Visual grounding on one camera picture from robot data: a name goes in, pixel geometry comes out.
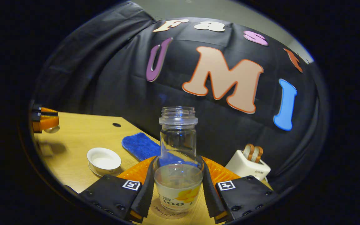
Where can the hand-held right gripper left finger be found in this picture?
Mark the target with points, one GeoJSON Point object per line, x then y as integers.
{"type": "Point", "coordinates": [144, 193]}

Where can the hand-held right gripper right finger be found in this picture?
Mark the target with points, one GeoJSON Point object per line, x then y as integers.
{"type": "Point", "coordinates": [211, 193]}

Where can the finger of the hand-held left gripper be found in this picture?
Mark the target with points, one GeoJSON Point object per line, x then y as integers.
{"type": "Point", "coordinates": [37, 108]}
{"type": "Point", "coordinates": [36, 117]}

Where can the beige teacup lid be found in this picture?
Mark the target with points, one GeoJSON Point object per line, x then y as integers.
{"type": "Point", "coordinates": [54, 129]}

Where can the round printed coaster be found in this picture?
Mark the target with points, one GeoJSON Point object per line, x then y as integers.
{"type": "Point", "coordinates": [158, 212]}

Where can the clear water bottle yellow label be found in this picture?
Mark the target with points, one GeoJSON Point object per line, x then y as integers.
{"type": "Point", "coordinates": [178, 175]}

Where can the beige ceramic teacup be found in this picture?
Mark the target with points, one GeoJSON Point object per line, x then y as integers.
{"type": "Point", "coordinates": [105, 161]}

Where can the white toaster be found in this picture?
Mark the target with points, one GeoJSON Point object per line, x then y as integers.
{"type": "Point", "coordinates": [245, 167]}

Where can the blue towel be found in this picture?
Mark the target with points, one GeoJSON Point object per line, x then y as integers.
{"type": "Point", "coordinates": [139, 145]}

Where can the beige ceramic saucer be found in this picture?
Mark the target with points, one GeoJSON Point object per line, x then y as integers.
{"type": "Point", "coordinates": [97, 172]}

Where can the toast slice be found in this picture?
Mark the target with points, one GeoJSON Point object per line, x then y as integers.
{"type": "Point", "coordinates": [248, 151]}
{"type": "Point", "coordinates": [258, 154]}

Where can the black backdrop cloth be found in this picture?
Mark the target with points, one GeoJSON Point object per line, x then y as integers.
{"type": "Point", "coordinates": [223, 125]}

